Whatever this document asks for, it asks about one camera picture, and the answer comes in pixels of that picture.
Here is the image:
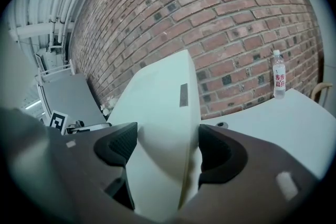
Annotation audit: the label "clear plastic bottle red label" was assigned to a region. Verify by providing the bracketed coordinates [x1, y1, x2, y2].
[272, 49, 287, 100]

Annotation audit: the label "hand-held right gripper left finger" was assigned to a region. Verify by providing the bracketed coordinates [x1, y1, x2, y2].
[48, 122, 148, 224]

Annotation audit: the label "wooden chair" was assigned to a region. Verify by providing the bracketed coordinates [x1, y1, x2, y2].
[310, 81, 333, 109]

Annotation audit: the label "white metal railing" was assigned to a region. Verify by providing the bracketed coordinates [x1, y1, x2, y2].
[35, 58, 77, 83]

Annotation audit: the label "white item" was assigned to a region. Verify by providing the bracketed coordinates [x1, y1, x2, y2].
[107, 49, 203, 220]

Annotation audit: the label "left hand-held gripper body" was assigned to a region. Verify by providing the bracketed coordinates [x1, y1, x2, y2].
[48, 110, 111, 136]

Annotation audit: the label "grey sloped panel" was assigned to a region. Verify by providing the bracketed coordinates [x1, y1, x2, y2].
[41, 72, 107, 125]

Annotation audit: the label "white ceiling pipes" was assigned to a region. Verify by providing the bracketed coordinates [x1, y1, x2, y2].
[48, 0, 108, 47]

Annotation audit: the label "white table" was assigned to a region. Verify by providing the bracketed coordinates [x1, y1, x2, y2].
[201, 88, 336, 182]

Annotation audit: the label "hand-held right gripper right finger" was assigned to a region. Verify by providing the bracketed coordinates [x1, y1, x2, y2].
[175, 124, 325, 224]

